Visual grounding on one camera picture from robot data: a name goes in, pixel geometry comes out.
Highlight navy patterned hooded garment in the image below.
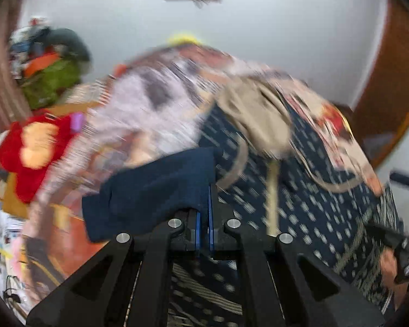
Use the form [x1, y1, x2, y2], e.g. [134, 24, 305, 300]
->
[82, 84, 401, 326]

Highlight right hand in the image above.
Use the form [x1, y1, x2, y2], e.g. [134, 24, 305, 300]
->
[379, 247, 409, 310]

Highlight printed beige orange bedspread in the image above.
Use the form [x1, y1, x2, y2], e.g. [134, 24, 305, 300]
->
[20, 42, 384, 301]

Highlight brown wooden door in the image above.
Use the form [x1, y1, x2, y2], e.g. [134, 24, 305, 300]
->
[352, 0, 409, 168]

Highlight yellow plush pillow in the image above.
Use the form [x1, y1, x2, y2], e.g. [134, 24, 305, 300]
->
[167, 33, 202, 47]

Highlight red plush toy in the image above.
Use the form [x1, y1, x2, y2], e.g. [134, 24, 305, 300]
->
[0, 111, 84, 204]

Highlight green bag clutter pile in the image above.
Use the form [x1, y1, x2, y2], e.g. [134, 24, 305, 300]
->
[8, 17, 91, 111]

